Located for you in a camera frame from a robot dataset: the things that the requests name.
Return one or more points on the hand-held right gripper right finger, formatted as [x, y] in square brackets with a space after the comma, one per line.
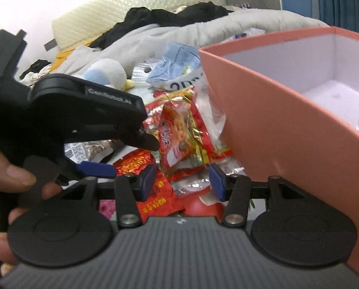
[218, 183]

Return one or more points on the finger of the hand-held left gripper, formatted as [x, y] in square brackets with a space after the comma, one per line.
[146, 143]
[96, 170]

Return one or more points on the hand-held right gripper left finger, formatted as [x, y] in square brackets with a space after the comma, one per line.
[146, 183]

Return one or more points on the pile of snack packets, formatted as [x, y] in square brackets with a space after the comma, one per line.
[131, 165]

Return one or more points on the red yellow-striped snack bag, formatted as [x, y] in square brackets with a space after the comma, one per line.
[176, 132]

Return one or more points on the pink cardboard box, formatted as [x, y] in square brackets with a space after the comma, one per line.
[273, 111]

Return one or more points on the person's left hand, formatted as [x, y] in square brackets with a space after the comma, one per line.
[7, 174]

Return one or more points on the white and blue plush toy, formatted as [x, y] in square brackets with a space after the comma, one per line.
[107, 72]

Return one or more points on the black and white clothes pile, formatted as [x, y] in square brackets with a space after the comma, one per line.
[35, 72]

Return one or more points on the clear zip bag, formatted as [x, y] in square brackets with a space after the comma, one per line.
[140, 72]

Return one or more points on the crumpled blue plastic bag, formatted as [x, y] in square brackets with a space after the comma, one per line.
[176, 63]

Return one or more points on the cream quilted headboard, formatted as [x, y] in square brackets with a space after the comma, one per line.
[122, 6]

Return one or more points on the black clothing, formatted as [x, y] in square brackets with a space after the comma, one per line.
[155, 18]

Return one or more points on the white plastic bag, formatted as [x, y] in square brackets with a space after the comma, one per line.
[245, 34]

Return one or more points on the grey duvet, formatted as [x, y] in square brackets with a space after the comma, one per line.
[257, 21]

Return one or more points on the blue curtain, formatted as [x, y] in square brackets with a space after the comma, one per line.
[339, 6]

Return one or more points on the grey wall switch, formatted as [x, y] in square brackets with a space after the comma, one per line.
[50, 44]

